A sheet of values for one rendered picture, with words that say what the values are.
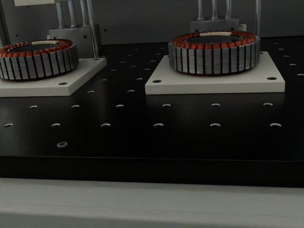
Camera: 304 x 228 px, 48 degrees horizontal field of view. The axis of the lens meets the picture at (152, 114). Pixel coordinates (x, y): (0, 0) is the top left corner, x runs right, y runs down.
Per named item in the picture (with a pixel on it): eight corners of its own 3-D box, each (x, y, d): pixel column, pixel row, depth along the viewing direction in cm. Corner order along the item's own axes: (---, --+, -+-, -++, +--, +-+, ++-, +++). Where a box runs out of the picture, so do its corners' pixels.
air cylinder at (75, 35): (94, 59, 59) (89, 26, 57) (53, 60, 61) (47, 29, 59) (103, 53, 64) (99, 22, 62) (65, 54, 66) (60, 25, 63)
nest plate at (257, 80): (284, 92, 36) (285, 81, 36) (145, 94, 39) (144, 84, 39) (267, 59, 50) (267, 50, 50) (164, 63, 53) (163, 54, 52)
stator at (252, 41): (260, 78, 38) (261, 43, 36) (160, 78, 41) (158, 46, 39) (258, 54, 48) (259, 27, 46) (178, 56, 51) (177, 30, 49)
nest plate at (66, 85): (69, 96, 41) (68, 86, 41) (-41, 97, 44) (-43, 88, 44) (107, 64, 55) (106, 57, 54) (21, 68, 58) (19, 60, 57)
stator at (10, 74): (59, 82, 43) (54, 52, 41) (-20, 83, 45) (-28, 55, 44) (90, 60, 53) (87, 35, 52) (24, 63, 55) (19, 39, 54)
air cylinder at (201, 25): (238, 53, 55) (239, 17, 53) (191, 55, 56) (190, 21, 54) (237, 47, 59) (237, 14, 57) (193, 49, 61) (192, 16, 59)
